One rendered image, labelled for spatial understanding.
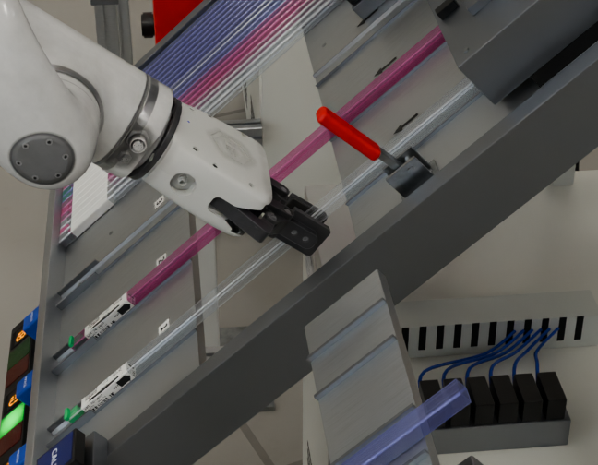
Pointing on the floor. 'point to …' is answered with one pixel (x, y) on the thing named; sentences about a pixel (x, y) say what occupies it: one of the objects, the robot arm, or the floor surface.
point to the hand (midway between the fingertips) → (300, 224)
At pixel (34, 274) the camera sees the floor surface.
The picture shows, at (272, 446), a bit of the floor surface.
